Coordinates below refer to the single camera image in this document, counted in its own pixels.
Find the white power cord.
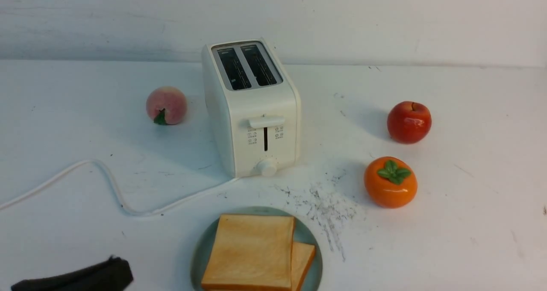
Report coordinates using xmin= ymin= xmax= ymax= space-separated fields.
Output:
xmin=0 ymin=159 xmax=240 ymax=218

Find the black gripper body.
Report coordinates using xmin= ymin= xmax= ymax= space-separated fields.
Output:
xmin=11 ymin=256 xmax=134 ymax=291

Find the white two-slot toaster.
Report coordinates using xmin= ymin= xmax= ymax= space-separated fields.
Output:
xmin=201 ymin=38 xmax=302 ymax=178

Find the light blue plate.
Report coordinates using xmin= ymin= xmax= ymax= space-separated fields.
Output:
xmin=190 ymin=206 xmax=323 ymax=291

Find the pink peach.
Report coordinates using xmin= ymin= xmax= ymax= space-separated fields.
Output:
xmin=145 ymin=86 xmax=188 ymax=125

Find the toast slice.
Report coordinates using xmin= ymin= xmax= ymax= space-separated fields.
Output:
xmin=291 ymin=241 xmax=316 ymax=291
xmin=201 ymin=214 xmax=295 ymax=291

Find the orange persimmon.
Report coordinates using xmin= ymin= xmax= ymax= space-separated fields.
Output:
xmin=363 ymin=156 xmax=418 ymax=209

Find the red apple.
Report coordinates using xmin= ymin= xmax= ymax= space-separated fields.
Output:
xmin=387 ymin=101 xmax=432 ymax=144

